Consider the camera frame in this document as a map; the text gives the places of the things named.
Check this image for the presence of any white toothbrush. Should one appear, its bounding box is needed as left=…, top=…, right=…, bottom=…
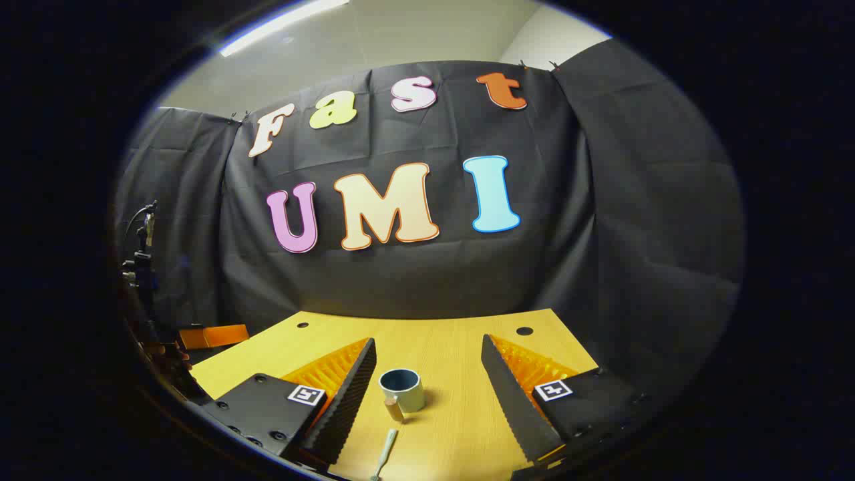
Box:
left=369, top=428, right=399, bottom=481

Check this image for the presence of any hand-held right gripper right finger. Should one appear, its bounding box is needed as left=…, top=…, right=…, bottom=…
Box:
left=480, top=333, right=645, bottom=468

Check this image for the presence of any wooden desktop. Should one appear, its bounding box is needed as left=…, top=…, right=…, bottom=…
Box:
left=190, top=309, right=600, bottom=481

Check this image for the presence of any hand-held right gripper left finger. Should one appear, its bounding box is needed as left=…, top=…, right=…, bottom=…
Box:
left=202, top=337, right=377, bottom=466

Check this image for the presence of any black backdrop cloth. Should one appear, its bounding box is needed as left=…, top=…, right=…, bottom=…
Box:
left=114, top=39, right=745, bottom=415

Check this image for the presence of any pale green cup wooden handle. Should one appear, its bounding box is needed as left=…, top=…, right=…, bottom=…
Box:
left=379, top=368, right=426, bottom=424

